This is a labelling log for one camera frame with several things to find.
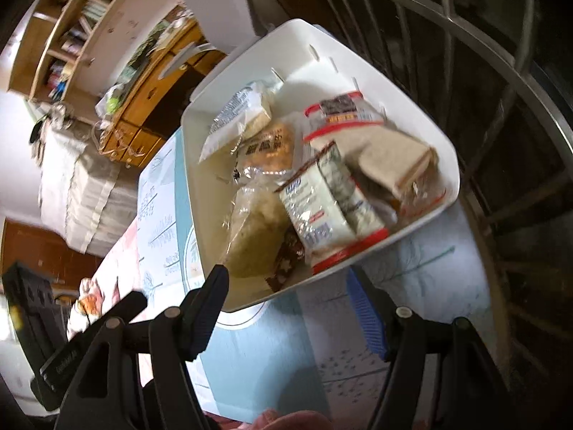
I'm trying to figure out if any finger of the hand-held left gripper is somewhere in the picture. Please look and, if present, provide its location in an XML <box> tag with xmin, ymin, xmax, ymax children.
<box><xmin>88</xmin><ymin>291</ymin><xmax>148</xmax><ymax>331</ymax></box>

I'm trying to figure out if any wooden desk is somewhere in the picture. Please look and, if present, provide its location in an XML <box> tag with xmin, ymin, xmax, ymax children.
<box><xmin>91</xmin><ymin>17</ymin><xmax>229</xmax><ymax>169</ymax></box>

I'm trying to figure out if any clear silver-label cake packet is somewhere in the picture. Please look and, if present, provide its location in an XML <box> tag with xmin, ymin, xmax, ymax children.
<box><xmin>198</xmin><ymin>79</ymin><xmax>274</xmax><ymax>164</ymax></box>

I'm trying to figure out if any floral cloth bag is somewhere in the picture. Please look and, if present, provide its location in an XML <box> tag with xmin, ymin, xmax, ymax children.
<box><xmin>44</xmin><ymin>100</ymin><xmax>75</xmax><ymax>129</ymax></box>

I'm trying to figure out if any brown wooden door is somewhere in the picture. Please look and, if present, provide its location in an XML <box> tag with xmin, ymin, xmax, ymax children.
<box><xmin>0</xmin><ymin>217</ymin><xmax>104</xmax><ymax>288</ymax></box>

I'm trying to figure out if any wooden bookshelf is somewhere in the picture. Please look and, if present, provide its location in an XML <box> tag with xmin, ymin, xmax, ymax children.
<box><xmin>8</xmin><ymin>0</ymin><xmax>189</xmax><ymax>104</ymax></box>

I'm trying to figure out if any row of red blue books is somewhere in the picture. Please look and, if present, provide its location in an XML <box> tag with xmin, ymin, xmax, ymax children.
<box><xmin>44</xmin><ymin>60</ymin><xmax>75</xmax><ymax>100</ymax></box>

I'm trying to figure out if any white red-edged snack packet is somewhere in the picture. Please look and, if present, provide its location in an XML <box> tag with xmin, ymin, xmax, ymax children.
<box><xmin>278</xmin><ymin>140</ymin><xmax>390</xmax><ymax>275</ymax></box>

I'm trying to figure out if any metal window grille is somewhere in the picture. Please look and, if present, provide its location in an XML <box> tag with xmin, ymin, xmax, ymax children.
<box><xmin>304</xmin><ymin>0</ymin><xmax>573</xmax><ymax>430</ymax></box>

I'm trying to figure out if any dark red small packet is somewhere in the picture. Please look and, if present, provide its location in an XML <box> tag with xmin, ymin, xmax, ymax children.
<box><xmin>264</xmin><ymin>228</ymin><xmax>308</xmax><ymax>292</ymax></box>

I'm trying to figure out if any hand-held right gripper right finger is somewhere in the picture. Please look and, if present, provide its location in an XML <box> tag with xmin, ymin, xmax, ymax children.
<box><xmin>346</xmin><ymin>266</ymin><xmax>521</xmax><ymax>430</ymax></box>

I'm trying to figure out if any green tissue pack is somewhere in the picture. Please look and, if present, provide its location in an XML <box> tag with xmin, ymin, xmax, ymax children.
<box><xmin>96</xmin><ymin>85</ymin><xmax>129</xmax><ymax>115</ymax></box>

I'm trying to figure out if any orange cake clear packet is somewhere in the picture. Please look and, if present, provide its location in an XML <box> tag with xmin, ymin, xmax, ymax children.
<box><xmin>232</xmin><ymin>118</ymin><xmax>297</xmax><ymax>176</ymax></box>

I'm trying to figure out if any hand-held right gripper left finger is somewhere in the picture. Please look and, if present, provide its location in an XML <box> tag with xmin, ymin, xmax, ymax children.
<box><xmin>53</xmin><ymin>264</ymin><xmax>231</xmax><ymax>430</ymax></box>

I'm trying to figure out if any white plastic bin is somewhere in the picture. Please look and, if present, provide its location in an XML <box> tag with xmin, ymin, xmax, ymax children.
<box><xmin>180</xmin><ymin>17</ymin><xmax>462</xmax><ymax>314</ymax></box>

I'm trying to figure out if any blue tree-print tablecloth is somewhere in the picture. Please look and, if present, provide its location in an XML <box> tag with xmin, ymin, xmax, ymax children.
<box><xmin>134</xmin><ymin>125</ymin><xmax>494</xmax><ymax>427</ymax></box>

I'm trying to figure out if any white lace cover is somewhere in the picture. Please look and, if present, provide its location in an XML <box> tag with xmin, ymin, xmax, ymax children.
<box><xmin>38</xmin><ymin>116</ymin><xmax>142</xmax><ymax>256</ymax></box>

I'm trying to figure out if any grey office chair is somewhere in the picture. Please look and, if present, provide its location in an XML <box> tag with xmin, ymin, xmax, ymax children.
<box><xmin>158</xmin><ymin>0</ymin><xmax>265</xmax><ymax>77</ymax></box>

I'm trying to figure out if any round biscuit clear packet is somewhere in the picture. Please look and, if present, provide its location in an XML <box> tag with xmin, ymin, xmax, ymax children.
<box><xmin>219</xmin><ymin>174</ymin><xmax>292</xmax><ymax>279</ymax></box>

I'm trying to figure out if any white cable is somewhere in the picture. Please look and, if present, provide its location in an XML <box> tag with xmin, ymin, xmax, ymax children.
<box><xmin>91</xmin><ymin>120</ymin><xmax>135</xmax><ymax>162</ymax></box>

